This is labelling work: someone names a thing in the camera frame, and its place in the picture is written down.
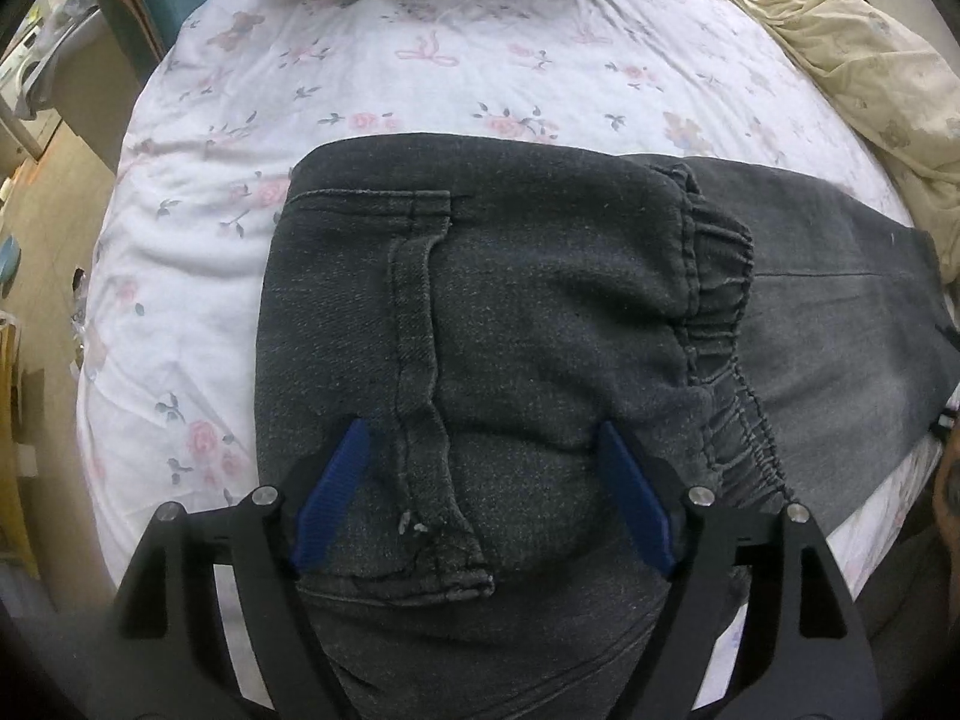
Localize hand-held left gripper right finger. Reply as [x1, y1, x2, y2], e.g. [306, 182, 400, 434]
[598, 420, 880, 720]

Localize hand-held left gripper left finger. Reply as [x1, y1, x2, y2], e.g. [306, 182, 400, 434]
[112, 420, 374, 720]

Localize dark grey pants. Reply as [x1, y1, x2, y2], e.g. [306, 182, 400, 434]
[253, 131, 960, 720]

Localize yellow stool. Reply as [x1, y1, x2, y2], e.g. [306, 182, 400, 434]
[0, 315, 42, 582]

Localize bed with floral sheet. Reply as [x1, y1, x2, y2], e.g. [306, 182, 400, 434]
[75, 0, 960, 713]

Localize cream duvet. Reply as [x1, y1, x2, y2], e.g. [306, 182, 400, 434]
[643, 0, 960, 275]

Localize white washing machine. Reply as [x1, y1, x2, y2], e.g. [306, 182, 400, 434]
[0, 6, 102, 122]

